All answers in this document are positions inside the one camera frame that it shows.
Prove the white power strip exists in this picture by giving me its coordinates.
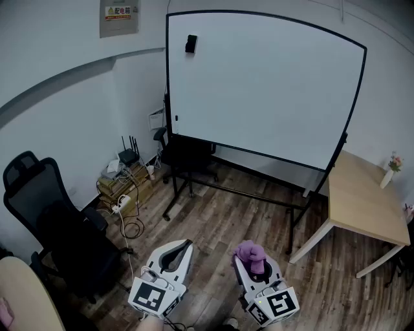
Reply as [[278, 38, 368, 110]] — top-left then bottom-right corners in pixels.
[[111, 194, 132, 214]]

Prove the white vase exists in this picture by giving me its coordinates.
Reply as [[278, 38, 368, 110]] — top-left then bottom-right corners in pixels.
[[380, 169, 395, 190]]

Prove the grey network box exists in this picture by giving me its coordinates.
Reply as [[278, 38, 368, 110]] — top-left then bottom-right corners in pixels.
[[100, 167, 125, 182]]

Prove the black router with antennas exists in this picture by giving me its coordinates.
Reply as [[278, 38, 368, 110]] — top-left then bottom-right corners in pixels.
[[116, 135, 140, 166]]

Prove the stack of cardboard boxes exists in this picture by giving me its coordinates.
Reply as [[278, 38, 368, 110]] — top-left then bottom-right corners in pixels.
[[96, 163, 155, 216]]

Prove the black mesh office chair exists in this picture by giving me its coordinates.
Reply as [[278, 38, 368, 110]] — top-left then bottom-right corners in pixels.
[[2, 150, 130, 304]]

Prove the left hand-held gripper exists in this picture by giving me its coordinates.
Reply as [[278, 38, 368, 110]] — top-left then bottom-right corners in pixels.
[[128, 239, 195, 321]]

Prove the pink soft item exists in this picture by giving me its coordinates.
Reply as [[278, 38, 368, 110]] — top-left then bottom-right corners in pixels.
[[0, 297, 16, 329]]

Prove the pink flower bouquet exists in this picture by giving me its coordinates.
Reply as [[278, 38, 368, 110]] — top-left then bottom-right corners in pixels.
[[387, 151, 404, 174]]

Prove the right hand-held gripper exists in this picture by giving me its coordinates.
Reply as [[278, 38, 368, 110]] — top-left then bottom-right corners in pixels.
[[233, 256, 300, 327]]

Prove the beige round table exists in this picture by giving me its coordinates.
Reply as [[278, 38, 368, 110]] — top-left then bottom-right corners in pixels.
[[0, 257, 67, 331]]

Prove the black armrest office chair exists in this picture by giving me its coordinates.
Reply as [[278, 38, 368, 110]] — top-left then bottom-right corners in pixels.
[[153, 127, 219, 198]]

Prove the black whiteboard eraser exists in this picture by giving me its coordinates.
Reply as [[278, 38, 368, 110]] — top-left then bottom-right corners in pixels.
[[184, 34, 199, 54]]

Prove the large whiteboard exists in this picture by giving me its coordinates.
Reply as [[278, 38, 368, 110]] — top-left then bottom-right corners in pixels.
[[164, 9, 368, 172]]

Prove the light wooden table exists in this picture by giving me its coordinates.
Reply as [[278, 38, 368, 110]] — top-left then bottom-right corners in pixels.
[[289, 149, 411, 279]]

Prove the purple microfibre cloth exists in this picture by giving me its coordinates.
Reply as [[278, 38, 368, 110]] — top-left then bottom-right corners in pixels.
[[232, 239, 267, 275]]

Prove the grey wall electrical panel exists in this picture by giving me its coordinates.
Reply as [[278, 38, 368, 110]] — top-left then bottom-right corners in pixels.
[[99, 0, 140, 39]]

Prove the white wall box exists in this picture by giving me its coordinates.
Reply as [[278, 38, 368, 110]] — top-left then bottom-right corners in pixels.
[[147, 108, 166, 132]]

